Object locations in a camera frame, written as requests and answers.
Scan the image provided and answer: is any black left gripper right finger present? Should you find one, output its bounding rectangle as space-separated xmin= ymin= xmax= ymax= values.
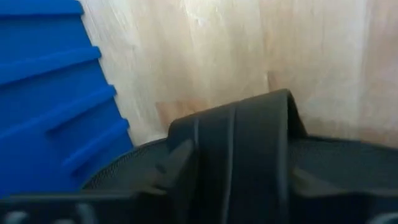
xmin=290 ymin=166 xmax=346 ymax=198

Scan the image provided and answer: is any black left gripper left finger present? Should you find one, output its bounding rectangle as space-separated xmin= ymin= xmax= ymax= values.
xmin=130 ymin=139 xmax=196 ymax=196

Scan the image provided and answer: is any blue plastic bin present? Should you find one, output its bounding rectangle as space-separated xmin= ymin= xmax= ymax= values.
xmin=0 ymin=0 xmax=134 ymax=200

